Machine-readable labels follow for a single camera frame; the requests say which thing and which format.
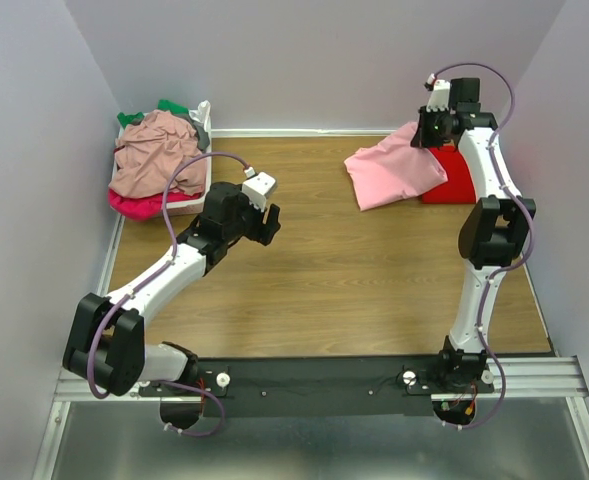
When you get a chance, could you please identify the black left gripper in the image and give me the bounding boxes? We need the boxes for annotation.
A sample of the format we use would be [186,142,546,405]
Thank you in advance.
[224,184,282,246]

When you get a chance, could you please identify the light pink t shirt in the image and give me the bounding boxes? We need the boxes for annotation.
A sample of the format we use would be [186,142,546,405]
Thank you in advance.
[344,121,448,212]

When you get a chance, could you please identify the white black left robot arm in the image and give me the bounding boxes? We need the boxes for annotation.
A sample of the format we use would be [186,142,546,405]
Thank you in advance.
[63,172,280,399]

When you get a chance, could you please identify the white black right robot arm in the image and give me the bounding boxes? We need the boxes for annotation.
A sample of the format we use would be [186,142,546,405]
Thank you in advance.
[411,75,536,393]

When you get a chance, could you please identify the folded red t shirt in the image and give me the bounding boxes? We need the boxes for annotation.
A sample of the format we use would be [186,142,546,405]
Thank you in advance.
[421,146,476,205]

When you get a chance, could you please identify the grey t shirt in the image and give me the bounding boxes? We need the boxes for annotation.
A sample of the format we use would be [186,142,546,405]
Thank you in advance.
[187,114,210,152]

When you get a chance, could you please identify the magenta t shirt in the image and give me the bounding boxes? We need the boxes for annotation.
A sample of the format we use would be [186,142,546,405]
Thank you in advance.
[107,192,185,222]

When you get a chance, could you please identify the dusty pink t shirt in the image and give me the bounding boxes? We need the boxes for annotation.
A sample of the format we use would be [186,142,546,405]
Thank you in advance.
[109,110,207,199]

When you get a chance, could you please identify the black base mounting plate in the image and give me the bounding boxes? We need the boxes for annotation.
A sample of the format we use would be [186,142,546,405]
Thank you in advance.
[140,353,494,426]

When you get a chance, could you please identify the green t shirt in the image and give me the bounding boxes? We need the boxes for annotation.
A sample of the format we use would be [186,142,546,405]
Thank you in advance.
[117,99,189,129]

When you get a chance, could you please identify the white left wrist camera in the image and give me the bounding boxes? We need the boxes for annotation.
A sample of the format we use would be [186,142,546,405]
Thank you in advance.
[241,167,278,212]

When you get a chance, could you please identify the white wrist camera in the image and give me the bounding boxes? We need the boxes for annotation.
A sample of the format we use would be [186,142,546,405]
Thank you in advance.
[241,167,278,212]
[425,74,451,113]

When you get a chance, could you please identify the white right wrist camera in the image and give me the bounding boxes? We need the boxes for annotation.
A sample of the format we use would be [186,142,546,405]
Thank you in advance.
[425,74,451,113]

